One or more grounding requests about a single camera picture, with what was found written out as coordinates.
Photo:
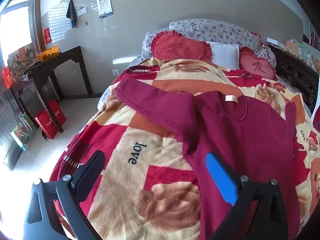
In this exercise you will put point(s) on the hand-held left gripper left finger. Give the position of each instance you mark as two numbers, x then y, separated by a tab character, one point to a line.
87	172

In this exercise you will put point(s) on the green printed bag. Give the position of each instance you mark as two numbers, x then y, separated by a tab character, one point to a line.
23	132

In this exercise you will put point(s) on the dark crumpled bag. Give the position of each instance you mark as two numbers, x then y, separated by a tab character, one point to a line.
32	70

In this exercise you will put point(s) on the dark hanging cloth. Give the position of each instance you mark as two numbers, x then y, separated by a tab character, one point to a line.
71	11

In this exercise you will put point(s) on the dark wooden table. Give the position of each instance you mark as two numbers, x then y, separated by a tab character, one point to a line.
62	55

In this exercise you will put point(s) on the packets on headboard ledge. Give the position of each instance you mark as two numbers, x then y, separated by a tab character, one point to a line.
302	52

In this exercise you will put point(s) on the maroon sweater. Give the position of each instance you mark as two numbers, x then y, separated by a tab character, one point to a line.
237	130

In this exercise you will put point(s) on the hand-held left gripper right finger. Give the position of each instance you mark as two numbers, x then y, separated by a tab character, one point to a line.
221	177

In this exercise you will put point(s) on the wall switch panel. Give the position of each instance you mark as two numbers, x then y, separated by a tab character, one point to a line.
82	11

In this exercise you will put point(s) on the red gift bag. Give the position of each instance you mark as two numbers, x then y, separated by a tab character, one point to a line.
50	122

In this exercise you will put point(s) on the window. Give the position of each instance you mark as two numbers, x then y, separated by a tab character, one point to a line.
16	27

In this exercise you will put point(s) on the large red heart pillow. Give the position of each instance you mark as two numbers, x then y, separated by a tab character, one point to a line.
177	47

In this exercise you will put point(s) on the carved wooden headboard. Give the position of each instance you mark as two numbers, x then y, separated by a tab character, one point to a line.
295	72

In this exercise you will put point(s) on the printed gift boxes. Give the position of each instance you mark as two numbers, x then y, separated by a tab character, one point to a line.
21	57

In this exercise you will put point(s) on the white pillow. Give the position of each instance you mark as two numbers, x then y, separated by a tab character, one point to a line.
225	53

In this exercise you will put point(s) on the red and cream printed blanket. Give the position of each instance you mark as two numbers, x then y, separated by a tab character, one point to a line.
125	140

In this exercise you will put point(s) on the wall socket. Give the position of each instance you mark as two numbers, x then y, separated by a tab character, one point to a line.
115	72

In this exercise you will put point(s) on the red wall hanging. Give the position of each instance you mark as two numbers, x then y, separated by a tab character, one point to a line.
47	35

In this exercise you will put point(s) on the small red heart pillow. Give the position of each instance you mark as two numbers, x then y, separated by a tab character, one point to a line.
255	66

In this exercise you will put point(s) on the red box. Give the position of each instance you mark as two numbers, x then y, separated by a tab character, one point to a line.
8	77

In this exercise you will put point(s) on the orange basket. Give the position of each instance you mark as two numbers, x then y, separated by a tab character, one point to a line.
48	53

